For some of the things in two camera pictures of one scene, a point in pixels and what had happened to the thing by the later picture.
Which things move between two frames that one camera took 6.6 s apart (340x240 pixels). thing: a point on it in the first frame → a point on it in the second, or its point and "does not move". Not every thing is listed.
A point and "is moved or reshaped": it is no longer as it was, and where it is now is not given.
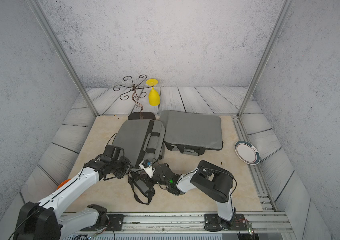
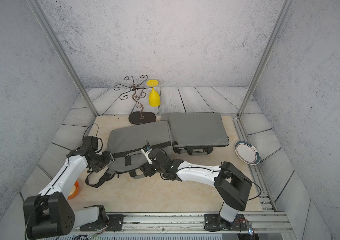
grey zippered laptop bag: [140, 140] is moved or reshaped
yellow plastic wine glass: [154, 98] does not move
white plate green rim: [247, 152] does not move
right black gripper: [156, 169] → [145, 169]
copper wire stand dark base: [134, 88] does not move
